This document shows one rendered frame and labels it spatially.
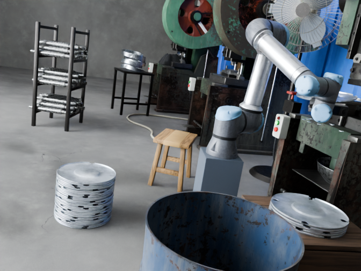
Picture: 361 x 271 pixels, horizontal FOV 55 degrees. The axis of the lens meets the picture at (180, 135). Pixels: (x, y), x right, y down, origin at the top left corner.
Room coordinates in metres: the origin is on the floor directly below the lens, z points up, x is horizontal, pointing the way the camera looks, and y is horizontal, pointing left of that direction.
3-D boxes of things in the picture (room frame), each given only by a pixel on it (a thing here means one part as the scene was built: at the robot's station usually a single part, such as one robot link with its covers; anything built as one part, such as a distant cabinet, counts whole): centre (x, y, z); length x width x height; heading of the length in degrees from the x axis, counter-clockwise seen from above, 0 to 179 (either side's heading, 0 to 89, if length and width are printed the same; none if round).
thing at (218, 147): (1.62, -0.21, 0.50); 0.15 x 0.15 x 0.10
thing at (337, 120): (1.83, -0.79, 0.72); 0.25 x 0.14 x 0.14; 109
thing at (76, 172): (1.65, 0.44, 0.24); 0.29 x 0.29 x 0.01
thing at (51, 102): (3.36, 1.24, 0.47); 0.46 x 0.43 x 0.95; 89
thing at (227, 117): (1.63, -0.21, 0.62); 0.13 x 0.12 x 0.14; 128
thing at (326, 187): (1.89, -0.97, 0.31); 0.43 x 0.42 x 0.01; 19
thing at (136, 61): (4.51, 0.73, 0.40); 0.45 x 0.40 x 0.79; 31
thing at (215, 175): (1.62, -0.21, 0.23); 0.18 x 0.18 x 0.45; 8
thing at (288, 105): (2.11, -0.64, 0.62); 0.10 x 0.06 x 0.20; 19
